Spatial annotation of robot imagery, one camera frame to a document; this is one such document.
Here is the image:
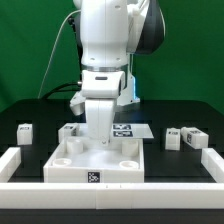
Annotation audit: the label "white camera cable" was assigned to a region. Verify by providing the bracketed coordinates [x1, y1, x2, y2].
[37, 8, 83, 100]

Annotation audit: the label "white U-shaped fence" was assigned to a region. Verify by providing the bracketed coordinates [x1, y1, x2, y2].
[0, 147, 224, 209]

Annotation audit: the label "black base cables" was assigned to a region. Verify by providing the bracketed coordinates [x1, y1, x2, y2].
[40, 81, 84, 100]

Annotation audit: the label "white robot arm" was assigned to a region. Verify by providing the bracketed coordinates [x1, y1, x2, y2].
[70, 0, 165, 144]

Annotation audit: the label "white square tabletop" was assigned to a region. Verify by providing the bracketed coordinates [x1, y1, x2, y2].
[43, 137, 144, 183]

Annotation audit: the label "white tag sheet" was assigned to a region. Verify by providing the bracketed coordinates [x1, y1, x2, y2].
[112, 124, 154, 139]

